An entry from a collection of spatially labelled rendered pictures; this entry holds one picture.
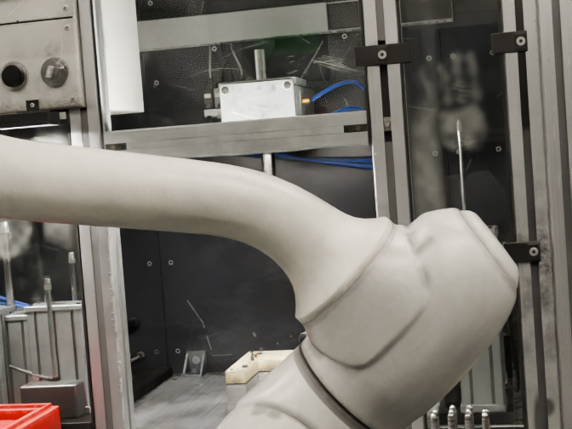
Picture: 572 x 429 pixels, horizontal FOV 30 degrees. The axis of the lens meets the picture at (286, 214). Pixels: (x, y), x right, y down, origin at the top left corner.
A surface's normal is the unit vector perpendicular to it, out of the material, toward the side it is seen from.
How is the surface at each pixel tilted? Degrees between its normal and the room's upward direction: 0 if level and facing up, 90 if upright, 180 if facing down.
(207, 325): 90
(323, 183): 90
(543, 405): 90
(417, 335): 96
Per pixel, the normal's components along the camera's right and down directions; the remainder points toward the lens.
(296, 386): -0.44, -0.47
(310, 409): -0.23, -0.16
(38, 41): -0.20, 0.07
